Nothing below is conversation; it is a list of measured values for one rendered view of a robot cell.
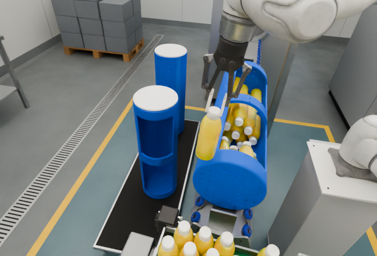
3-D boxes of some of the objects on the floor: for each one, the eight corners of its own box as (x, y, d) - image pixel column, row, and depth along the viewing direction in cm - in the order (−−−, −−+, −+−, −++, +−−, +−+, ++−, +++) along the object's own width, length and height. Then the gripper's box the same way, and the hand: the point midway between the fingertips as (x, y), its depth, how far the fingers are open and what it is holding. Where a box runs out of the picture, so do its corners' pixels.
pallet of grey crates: (144, 45, 482) (139, -24, 410) (129, 62, 419) (120, -15, 347) (87, 38, 496) (73, -29, 424) (65, 54, 434) (43, -22, 361)
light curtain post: (263, 148, 266) (321, -32, 162) (263, 152, 261) (323, -31, 158) (257, 147, 267) (312, -33, 163) (257, 151, 262) (313, -32, 159)
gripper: (267, 41, 63) (241, 113, 77) (206, 24, 65) (192, 98, 79) (266, 50, 57) (238, 127, 71) (199, 32, 59) (184, 110, 73)
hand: (216, 103), depth 73 cm, fingers closed on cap, 4 cm apart
